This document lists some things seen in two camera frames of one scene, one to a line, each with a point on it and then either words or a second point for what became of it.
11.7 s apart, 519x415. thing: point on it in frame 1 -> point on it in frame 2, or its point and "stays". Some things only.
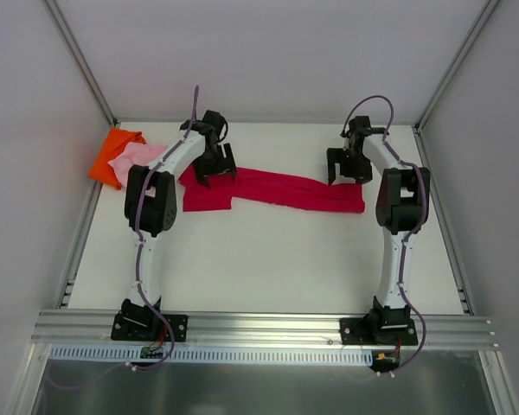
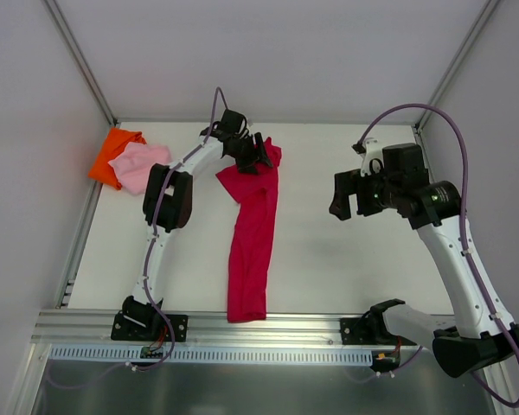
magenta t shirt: (289, 191) -> (252, 236)
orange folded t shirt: (115, 141) stays
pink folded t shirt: (136, 153) stays
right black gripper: (350, 162) -> (356, 195)
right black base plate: (378, 329) stays
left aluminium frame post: (80, 60) stays
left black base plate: (148, 327) stays
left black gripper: (215, 163) -> (251, 153)
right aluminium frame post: (489, 9) stays
